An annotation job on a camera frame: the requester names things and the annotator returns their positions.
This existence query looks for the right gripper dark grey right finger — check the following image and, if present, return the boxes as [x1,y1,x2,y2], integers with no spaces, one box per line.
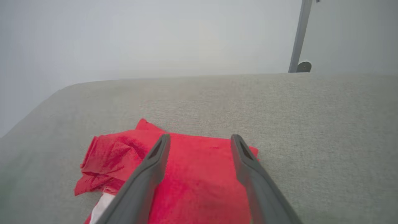
[230,134,303,224]

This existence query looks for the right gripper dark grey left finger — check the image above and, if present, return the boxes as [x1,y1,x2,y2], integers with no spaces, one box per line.
[95,134,171,224]

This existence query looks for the red jersey with white trim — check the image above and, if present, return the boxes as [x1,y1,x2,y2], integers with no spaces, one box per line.
[74,119,259,224]

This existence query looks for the grey fabric sofa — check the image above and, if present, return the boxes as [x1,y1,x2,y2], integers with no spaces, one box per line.
[0,73,398,224]

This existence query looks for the round grey disc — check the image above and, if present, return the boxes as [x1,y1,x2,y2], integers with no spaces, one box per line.
[296,61,312,73]

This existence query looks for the grey metal pole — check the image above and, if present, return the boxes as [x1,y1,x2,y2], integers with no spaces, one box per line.
[288,0,313,73]

